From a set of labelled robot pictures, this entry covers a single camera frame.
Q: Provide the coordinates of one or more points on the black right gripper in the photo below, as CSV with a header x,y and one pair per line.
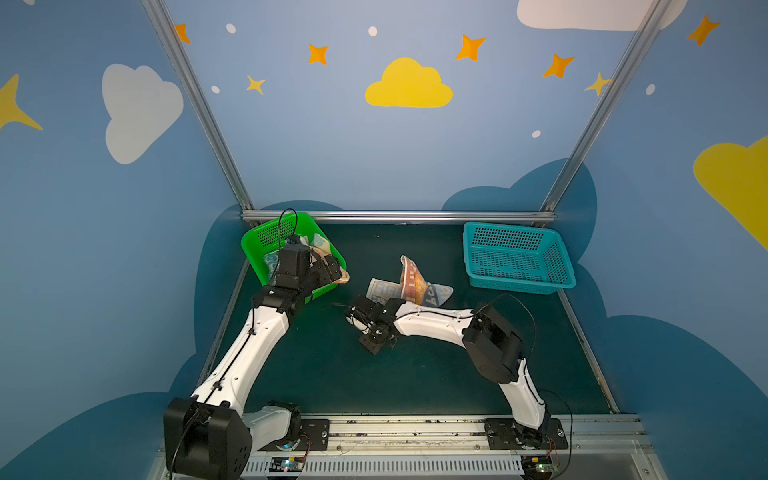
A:
x,y
365,321

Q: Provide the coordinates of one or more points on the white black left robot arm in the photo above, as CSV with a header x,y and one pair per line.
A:
x,y
205,434

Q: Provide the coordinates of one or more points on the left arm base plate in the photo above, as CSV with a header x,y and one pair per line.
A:
x,y
312,435

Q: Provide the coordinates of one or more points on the orange bunny print towel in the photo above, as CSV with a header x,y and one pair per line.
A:
x,y
326,268

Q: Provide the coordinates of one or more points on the horizontal aluminium frame bar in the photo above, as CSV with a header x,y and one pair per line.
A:
x,y
415,217

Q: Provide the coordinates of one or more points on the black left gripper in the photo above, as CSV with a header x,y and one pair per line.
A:
x,y
327,267

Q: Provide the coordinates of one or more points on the left controller circuit board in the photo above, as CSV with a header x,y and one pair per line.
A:
x,y
293,465

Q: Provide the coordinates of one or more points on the aluminium frame post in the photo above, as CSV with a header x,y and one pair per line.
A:
x,y
640,44
161,20

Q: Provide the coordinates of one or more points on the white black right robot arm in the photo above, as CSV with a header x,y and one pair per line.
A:
x,y
493,345

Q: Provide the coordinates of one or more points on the aluminium mounting rail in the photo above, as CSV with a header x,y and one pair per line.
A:
x,y
455,447

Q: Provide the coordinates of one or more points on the teal plastic basket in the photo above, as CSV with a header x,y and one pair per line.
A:
x,y
516,258

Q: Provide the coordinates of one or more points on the rabbit letter print towel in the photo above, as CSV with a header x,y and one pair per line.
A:
x,y
412,287

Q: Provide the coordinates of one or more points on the left aluminium frame post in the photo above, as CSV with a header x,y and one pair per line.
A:
x,y
161,20

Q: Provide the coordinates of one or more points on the right controller circuit board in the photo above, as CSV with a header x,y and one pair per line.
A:
x,y
536,468

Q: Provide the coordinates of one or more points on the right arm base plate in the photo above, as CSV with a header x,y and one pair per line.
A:
x,y
507,434

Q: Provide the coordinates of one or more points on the right aluminium frame post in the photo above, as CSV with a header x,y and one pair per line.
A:
x,y
640,44

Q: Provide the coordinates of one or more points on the green plastic basket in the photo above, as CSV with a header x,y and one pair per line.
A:
x,y
276,234

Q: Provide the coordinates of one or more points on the controller circuit board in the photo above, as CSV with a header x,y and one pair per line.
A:
x,y
293,465
536,468

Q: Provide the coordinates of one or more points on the teal yellow patterned towel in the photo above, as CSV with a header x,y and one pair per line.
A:
x,y
318,243

